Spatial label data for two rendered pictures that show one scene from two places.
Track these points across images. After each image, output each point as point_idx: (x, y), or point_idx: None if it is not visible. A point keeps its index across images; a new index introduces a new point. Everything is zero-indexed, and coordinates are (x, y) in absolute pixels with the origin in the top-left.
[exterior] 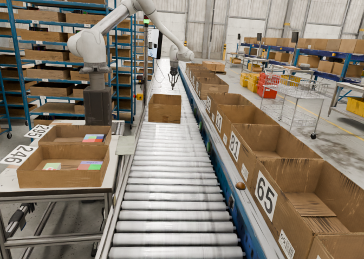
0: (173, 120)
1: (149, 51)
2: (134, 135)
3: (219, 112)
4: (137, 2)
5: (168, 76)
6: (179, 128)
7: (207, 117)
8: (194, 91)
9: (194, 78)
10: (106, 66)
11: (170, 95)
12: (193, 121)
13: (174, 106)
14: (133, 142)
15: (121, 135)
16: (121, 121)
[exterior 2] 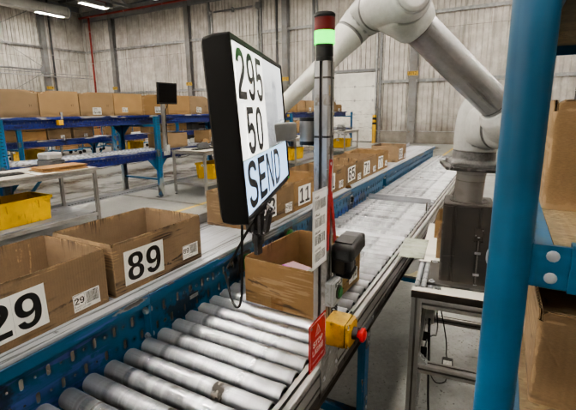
0: (310, 262)
1: (269, 170)
2: (399, 258)
3: (303, 183)
4: None
5: (272, 214)
6: None
7: (281, 219)
8: (129, 293)
9: (60, 280)
10: (451, 157)
11: (268, 264)
12: None
13: (310, 233)
14: (402, 248)
15: (419, 260)
16: (419, 287)
